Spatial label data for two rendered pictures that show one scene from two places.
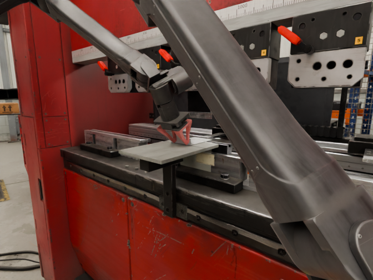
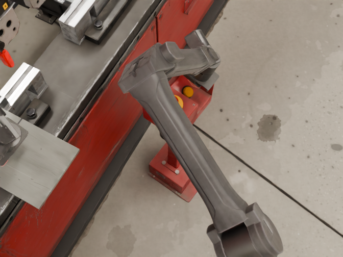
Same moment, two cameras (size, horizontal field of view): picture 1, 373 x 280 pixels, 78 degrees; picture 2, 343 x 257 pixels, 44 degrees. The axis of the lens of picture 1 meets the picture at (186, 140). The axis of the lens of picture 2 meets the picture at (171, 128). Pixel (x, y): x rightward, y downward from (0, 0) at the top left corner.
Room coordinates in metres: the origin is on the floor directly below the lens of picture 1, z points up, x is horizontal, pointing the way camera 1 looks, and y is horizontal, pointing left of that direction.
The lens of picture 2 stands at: (0.39, 0.52, 2.04)
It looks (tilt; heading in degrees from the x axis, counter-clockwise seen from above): 65 degrees down; 258
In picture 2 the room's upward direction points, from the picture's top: 1 degrees clockwise
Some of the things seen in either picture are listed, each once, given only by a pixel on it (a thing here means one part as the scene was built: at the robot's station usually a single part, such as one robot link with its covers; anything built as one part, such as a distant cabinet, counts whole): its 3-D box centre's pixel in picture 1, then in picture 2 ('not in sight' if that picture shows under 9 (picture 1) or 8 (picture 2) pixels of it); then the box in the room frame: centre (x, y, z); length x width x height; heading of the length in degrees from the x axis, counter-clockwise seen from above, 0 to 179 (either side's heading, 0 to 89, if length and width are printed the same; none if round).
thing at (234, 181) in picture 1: (198, 176); (13, 143); (0.74, -0.04, 0.89); 0.30 x 0.05 x 0.03; 50
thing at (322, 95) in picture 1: (219, 103); not in sight; (1.35, -0.19, 1.12); 1.13 x 0.02 x 0.44; 50
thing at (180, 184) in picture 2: not in sight; (179, 169); (0.20, -0.15, 0.06); 0.25 x 0.20 x 0.12; 133
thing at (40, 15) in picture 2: not in sight; (48, 12); (0.76, -1.27, 0.01); 0.12 x 0.12 x 0.03; 50
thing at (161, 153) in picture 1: (171, 148); (18, 155); (0.70, 0.05, 1.00); 0.26 x 0.18 x 0.01; 140
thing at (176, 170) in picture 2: not in sight; (175, 160); (0.22, -0.17, 0.13); 0.10 x 0.10 x 0.01; 43
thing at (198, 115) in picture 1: (200, 104); not in sight; (0.81, -0.05, 1.13); 0.10 x 0.02 x 0.10; 50
